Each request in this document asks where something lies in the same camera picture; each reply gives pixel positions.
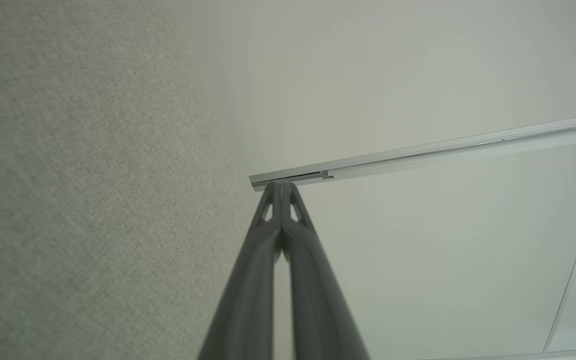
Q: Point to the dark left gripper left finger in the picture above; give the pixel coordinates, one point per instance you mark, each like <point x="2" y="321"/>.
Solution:
<point x="248" y="280"/>

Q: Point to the silver metal wall frame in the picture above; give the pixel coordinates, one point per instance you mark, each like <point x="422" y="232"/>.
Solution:
<point x="443" y="150"/>

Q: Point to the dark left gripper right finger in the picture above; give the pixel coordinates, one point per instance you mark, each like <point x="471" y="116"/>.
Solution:
<point x="318" y="290"/>

